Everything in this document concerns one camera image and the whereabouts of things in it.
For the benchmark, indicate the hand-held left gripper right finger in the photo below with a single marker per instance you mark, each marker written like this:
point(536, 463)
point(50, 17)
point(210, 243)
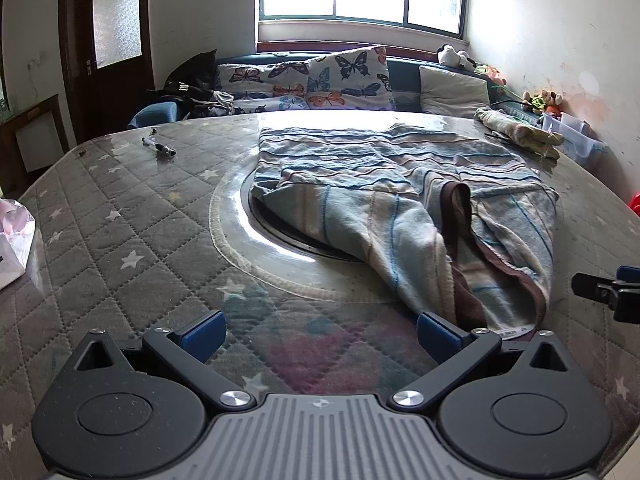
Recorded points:
point(437, 337)

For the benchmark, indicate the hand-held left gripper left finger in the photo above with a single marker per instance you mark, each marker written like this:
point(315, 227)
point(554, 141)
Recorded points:
point(202, 335)

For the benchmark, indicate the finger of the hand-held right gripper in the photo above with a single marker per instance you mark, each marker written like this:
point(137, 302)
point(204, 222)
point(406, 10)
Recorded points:
point(592, 287)

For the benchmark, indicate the blue striped towel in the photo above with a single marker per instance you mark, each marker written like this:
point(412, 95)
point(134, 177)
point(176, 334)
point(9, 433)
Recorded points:
point(350, 160)

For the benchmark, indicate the red object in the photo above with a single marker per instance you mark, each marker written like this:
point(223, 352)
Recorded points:
point(635, 205)

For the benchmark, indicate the round dark table insert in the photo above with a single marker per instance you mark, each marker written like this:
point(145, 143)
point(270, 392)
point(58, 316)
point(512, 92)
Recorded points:
point(280, 232)

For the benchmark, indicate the grey quilted star table cover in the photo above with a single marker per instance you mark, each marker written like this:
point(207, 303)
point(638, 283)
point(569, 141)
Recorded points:
point(125, 220)

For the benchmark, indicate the clear plastic storage box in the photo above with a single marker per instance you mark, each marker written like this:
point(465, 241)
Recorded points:
point(575, 137)

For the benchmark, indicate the folded yellow cloth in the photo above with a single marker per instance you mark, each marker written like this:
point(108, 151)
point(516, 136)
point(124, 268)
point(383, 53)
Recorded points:
point(520, 132)

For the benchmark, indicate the thin black stick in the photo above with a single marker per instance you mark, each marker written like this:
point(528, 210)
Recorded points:
point(495, 136)

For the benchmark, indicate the brown plush toys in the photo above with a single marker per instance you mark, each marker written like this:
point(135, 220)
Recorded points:
point(542, 102)

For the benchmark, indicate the pen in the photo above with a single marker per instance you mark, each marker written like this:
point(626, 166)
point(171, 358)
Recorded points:
point(159, 146)

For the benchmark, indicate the white plastic bag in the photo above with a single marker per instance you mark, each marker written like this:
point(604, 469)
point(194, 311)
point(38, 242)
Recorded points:
point(15, 245)

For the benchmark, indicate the orange green toy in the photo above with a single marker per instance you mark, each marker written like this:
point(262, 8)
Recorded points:
point(492, 75)

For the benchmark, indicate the flat butterfly print cushion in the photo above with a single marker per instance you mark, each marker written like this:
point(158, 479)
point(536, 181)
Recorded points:
point(270, 105)

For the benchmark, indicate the plain white pillow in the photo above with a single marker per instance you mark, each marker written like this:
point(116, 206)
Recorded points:
point(452, 92)

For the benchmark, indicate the dark wooden low cabinet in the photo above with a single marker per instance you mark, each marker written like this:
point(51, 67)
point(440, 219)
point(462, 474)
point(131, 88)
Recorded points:
point(35, 145)

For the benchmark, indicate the black bag pile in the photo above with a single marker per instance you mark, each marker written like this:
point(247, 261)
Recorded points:
point(192, 77)

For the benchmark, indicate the blue sofa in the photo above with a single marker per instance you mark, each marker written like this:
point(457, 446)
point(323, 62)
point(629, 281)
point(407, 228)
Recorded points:
point(405, 77)

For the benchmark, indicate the long butterfly print pillow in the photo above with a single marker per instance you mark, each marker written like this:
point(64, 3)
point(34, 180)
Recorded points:
point(260, 77)

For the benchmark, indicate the dark wooden door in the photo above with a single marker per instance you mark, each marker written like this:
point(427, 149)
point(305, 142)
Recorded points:
point(115, 85)

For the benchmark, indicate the panda plush toy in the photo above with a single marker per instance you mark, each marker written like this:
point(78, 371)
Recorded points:
point(452, 55)

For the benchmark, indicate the large butterfly print pillow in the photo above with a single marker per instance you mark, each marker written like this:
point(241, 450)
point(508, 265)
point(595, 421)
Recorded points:
point(350, 77)

